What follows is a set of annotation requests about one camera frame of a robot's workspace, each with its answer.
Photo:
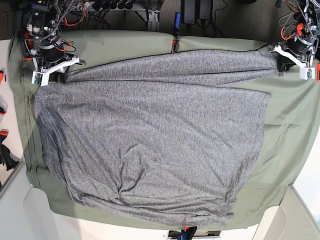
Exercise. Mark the orange clamp right edge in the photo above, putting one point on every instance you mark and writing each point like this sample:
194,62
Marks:
318,72

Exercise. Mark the orange blue clamp bottom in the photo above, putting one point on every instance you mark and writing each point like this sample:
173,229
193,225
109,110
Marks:
187,233

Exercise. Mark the orange black clamp top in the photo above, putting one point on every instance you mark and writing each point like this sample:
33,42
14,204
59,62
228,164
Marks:
176,44

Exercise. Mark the black power adapter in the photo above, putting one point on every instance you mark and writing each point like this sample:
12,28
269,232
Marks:
193,10

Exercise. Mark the blue clamp handle top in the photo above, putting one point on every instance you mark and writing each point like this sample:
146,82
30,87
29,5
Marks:
177,21

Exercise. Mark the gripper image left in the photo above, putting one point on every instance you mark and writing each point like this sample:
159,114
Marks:
54,53

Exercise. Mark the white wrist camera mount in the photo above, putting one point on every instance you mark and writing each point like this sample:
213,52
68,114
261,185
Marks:
42,74

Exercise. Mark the grey heathered T-shirt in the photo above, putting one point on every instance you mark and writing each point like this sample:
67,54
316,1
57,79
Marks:
169,139

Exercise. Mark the tools at left edge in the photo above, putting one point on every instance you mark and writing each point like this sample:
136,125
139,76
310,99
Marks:
10,141

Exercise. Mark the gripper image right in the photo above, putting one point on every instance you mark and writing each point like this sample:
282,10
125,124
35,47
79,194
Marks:
302,48

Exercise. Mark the aluminium frame bracket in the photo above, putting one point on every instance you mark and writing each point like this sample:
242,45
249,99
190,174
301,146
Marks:
153,20

